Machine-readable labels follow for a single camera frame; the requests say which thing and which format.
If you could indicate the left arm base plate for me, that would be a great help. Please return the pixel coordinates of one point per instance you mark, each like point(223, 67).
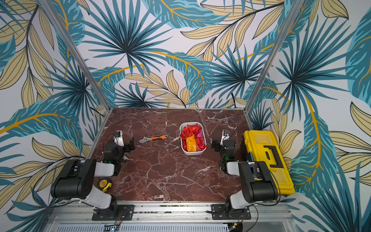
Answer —
point(119, 213)

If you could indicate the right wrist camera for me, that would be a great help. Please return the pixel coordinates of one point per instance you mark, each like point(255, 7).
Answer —
point(225, 136)

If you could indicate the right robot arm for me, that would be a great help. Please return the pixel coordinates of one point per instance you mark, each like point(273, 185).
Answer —
point(257, 183)

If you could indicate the orange handled adjustable wrench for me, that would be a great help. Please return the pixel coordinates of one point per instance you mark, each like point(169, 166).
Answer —
point(147, 139)

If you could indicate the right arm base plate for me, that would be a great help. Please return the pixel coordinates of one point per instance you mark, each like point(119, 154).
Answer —
point(225, 212)

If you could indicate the white storage box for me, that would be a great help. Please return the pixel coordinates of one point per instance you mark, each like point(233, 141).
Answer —
point(188, 129)

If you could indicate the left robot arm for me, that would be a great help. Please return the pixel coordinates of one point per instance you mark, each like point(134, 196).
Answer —
point(76, 180)

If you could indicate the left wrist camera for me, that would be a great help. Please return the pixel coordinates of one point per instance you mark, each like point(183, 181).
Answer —
point(118, 137)

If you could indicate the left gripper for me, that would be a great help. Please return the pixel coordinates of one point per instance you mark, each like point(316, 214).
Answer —
point(128, 149)

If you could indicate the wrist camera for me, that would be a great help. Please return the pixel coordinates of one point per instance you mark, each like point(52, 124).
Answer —
point(118, 137)
point(225, 136)

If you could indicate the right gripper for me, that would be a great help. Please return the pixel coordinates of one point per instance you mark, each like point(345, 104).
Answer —
point(217, 145)

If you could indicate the yellow tape measure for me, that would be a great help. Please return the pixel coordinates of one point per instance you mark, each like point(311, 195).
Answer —
point(104, 184)

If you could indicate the aluminium front rail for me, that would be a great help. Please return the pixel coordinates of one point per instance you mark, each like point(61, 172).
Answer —
point(144, 216)

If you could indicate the orange tea bag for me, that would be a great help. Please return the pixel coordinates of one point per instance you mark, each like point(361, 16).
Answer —
point(191, 144)

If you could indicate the yellow toolbox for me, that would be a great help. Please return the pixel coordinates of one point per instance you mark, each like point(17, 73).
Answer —
point(261, 145)

